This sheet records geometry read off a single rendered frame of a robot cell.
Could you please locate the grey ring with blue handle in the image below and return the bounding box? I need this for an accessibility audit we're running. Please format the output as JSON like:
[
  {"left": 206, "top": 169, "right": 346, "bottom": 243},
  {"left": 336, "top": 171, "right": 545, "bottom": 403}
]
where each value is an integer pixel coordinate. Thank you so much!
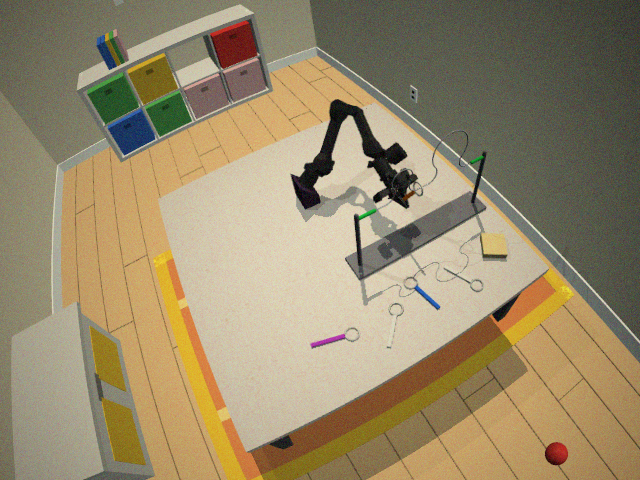
[{"left": 404, "top": 276, "right": 441, "bottom": 310}]

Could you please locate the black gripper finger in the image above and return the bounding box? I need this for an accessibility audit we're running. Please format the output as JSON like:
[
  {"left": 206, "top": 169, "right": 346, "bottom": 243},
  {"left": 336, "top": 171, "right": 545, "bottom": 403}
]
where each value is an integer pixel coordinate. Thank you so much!
[
  {"left": 400, "top": 186, "right": 409, "bottom": 208},
  {"left": 388, "top": 190, "right": 408, "bottom": 209}
]

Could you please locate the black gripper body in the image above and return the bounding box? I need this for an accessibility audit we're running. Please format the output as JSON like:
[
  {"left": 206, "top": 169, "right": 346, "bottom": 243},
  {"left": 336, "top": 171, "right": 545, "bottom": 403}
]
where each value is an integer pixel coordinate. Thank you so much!
[{"left": 373, "top": 168, "right": 418, "bottom": 204}]

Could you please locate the yellow rectangular block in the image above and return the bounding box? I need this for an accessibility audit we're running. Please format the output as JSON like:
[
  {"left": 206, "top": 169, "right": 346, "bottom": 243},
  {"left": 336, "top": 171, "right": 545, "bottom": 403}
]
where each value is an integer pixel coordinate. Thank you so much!
[{"left": 480, "top": 233, "right": 508, "bottom": 258}]

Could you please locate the purple handle with grey loop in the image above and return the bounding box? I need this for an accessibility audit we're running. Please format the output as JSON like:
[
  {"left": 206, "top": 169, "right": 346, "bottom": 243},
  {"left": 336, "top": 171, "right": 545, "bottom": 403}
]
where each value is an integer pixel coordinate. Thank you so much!
[{"left": 310, "top": 327, "right": 360, "bottom": 348}]

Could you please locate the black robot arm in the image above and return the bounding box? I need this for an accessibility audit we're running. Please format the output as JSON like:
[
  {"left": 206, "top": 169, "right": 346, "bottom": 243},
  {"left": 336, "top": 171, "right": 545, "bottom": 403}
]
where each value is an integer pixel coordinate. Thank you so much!
[{"left": 296, "top": 99, "right": 410, "bottom": 189}]

